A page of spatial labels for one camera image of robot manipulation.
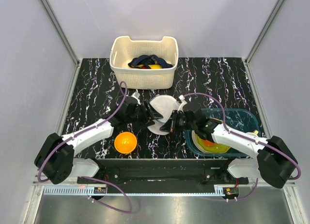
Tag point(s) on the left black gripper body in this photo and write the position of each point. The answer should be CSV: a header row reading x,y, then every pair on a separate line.
x,y
139,116

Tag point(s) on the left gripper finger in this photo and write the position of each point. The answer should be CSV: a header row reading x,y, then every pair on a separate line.
x,y
146,123
150,113

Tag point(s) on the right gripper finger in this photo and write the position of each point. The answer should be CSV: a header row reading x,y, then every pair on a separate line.
x,y
175,116
168,126

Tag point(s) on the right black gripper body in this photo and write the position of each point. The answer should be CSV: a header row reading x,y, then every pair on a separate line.
x,y
191,125

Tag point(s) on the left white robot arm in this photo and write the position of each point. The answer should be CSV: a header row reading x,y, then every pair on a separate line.
x,y
56,159

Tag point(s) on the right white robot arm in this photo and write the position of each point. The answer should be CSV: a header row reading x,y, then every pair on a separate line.
x,y
268,159

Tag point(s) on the cream perforated laundry basket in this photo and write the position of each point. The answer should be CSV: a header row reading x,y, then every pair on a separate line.
x,y
124,50

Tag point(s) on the white plate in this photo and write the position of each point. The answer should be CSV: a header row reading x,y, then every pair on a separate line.
x,y
194,138

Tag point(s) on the orange plastic bowl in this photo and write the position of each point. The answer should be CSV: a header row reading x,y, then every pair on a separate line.
x,y
125,142

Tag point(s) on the orange plastic cup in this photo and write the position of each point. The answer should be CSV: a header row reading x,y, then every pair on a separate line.
x,y
208,144

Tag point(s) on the yellow-green dotted plate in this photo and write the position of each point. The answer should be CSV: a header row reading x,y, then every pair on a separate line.
x,y
218,147

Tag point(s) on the teal transparent plastic bin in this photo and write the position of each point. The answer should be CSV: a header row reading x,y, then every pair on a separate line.
x,y
239,119

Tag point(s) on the navy and yellow clothes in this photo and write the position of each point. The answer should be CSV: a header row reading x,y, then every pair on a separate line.
x,y
149,62

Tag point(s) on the pale yellow cup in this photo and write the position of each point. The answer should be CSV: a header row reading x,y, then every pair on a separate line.
x,y
253,133

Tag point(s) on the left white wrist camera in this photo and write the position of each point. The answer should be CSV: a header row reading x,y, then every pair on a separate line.
x,y
136,95

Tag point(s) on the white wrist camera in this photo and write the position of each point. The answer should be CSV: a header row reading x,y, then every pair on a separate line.
x,y
136,95
183,102

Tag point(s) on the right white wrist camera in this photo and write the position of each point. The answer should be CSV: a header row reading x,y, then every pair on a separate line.
x,y
183,102

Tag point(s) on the left aluminium frame post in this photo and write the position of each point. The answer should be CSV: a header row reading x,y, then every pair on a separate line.
x,y
56,25

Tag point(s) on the aluminium frame post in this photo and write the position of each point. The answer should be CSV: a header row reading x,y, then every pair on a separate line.
x,y
56,25
271,18

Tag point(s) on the right aluminium frame post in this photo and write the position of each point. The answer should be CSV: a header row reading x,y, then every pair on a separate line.
x,y
271,18

